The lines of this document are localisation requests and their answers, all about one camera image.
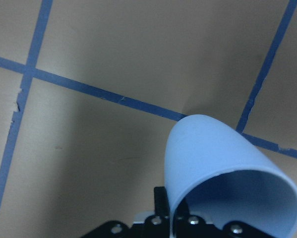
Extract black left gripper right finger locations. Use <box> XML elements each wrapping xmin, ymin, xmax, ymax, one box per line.
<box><xmin>174</xmin><ymin>199</ymin><xmax>272</xmax><ymax>238</ymax></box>

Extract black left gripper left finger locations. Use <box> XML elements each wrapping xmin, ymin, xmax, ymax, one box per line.
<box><xmin>82</xmin><ymin>186</ymin><xmax>170</xmax><ymax>238</ymax></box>

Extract light blue plastic cup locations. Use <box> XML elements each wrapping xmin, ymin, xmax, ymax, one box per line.
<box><xmin>165</xmin><ymin>115</ymin><xmax>297</xmax><ymax>238</ymax></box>

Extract brown paper table cover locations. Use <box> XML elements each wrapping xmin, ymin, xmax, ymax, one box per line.
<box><xmin>0</xmin><ymin>0</ymin><xmax>297</xmax><ymax>238</ymax></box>

